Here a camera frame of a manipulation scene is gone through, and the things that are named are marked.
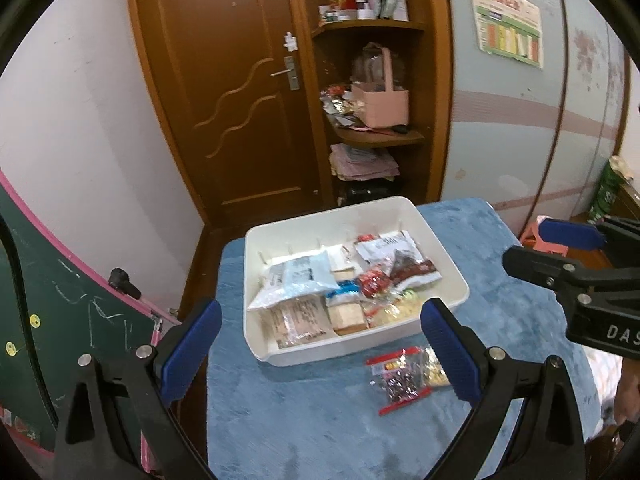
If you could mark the small blue foil packet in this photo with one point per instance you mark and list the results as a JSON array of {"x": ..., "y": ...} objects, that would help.
[{"x": 342, "y": 289}]

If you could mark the pink plastic stool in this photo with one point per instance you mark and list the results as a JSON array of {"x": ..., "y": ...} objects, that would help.
[{"x": 532, "y": 240}]

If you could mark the pile of shiny wrappers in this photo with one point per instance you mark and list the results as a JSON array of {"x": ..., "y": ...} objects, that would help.
[{"x": 337, "y": 102}]

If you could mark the white plastic bin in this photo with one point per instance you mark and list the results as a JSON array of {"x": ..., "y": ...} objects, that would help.
[{"x": 305, "y": 355}]

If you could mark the brown wooden cabinet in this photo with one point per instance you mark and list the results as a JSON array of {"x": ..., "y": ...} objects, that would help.
[{"x": 629, "y": 205}]

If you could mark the wall poster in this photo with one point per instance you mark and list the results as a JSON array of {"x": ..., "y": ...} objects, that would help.
[{"x": 507, "y": 25}]

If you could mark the green bag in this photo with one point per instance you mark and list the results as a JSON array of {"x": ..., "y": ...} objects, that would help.
[{"x": 607, "y": 192}]

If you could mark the black bag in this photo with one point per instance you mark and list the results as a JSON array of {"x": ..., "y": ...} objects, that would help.
[{"x": 362, "y": 192}]

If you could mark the clear packet with red edges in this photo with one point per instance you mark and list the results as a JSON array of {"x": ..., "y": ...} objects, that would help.
[{"x": 397, "y": 381}]

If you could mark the green chalkboard with pink frame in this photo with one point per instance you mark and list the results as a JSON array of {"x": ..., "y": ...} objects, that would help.
[{"x": 40, "y": 320}]

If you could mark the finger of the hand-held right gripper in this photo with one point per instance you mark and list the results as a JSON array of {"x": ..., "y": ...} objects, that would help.
[
  {"x": 540, "y": 265},
  {"x": 570, "y": 234}
]

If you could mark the folded pink cloths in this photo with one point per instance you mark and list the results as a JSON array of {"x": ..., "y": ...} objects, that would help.
[{"x": 362, "y": 162}]

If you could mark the large peanut crisp packet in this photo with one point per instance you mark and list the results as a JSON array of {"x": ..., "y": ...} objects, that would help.
[{"x": 397, "y": 310}]

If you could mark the white and grey snack packet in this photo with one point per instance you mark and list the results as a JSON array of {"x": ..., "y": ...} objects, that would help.
[{"x": 387, "y": 248}]

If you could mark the white flower hook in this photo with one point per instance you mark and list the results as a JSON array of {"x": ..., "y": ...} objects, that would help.
[{"x": 290, "y": 41}]

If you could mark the wooden corner shelf unit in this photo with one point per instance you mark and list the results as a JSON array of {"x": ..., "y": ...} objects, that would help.
[{"x": 435, "y": 85}]

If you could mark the blue plush tablecloth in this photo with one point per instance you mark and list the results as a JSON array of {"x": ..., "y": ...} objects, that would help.
[{"x": 310, "y": 430}]

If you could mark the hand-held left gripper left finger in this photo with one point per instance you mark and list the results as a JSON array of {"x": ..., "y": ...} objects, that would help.
[{"x": 192, "y": 340}]

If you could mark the brown wooden door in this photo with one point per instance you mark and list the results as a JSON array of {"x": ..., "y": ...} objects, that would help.
[{"x": 225, "y": 85}]

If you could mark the person's right hand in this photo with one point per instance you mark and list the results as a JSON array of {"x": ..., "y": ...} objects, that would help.
[{"x": 629, "y": 392}]

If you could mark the pink basket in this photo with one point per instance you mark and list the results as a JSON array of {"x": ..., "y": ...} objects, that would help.
[{"x": 380, "y": 107}]

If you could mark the clear packet of biscuit sticks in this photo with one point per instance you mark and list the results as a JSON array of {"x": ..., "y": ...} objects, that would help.
[{"x": 295, "y": 324}]

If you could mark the red round candy packet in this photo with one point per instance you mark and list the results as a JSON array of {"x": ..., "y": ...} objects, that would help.
[{"x": 372, "y": 282}]

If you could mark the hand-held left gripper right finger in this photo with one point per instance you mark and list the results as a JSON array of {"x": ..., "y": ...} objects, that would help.
[{"x": 450, "y": 355}]

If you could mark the grey sliding wardrobe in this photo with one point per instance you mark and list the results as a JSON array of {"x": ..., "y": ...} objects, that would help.
[{"x": 500, "y": 150}]

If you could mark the clear light blue packet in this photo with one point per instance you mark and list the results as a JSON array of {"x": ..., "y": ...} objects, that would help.
[{"x": 297, "y": 280}]

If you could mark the beige and brown long packet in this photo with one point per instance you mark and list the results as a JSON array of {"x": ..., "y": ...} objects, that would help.
[{"x": 347, "y": 316}]

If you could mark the cluster of cosmetic bottles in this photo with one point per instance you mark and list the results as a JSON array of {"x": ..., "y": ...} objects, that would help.
[{"x": 365, "y": 5}]

